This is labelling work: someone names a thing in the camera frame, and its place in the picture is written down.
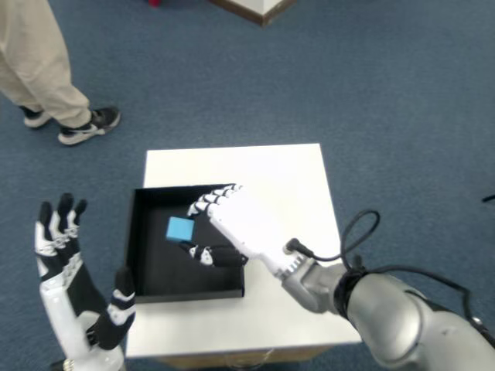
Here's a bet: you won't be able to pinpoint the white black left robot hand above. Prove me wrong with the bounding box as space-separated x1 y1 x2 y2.
33 192 137 359

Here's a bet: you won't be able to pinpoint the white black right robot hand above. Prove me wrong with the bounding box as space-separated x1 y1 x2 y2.
178 183 319 281

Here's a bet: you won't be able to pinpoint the blue cube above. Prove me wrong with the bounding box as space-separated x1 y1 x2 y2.
165 216 195 244

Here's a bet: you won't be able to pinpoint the black open box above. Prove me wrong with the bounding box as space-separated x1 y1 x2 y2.
124 183 247 305

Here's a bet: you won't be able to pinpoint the white top wooden table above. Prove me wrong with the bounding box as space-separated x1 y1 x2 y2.
125 143 364 371

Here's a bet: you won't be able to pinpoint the clear glass jar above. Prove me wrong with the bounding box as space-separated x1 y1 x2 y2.
226 349 274 371

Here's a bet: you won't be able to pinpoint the black white sneaker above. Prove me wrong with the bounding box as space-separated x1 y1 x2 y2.
19 105 53 129
57 107 121 146

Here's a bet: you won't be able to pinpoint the white furniture with brown base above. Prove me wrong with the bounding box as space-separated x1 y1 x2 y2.
208 0 299 27

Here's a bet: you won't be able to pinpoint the beige trousers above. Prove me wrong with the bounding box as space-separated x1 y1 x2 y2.
0 0 91 128

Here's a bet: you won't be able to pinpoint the black cable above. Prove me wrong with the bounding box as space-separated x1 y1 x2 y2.
285 209 495 345

